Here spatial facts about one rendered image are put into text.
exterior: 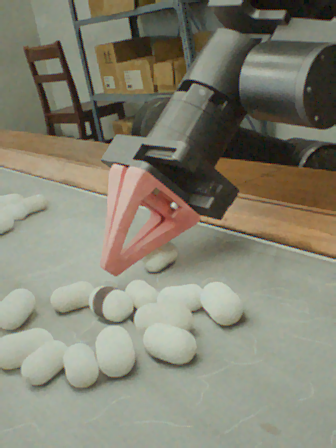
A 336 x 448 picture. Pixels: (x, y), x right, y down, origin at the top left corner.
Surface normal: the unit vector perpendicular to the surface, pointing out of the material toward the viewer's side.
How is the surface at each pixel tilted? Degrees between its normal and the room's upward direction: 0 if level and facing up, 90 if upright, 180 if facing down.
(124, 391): 0
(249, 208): 45
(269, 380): 0
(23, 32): 90
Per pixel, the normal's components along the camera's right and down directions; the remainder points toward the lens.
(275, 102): -0.71, 0.55
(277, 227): -0.71, -0.44
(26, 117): 0.56, 0.17
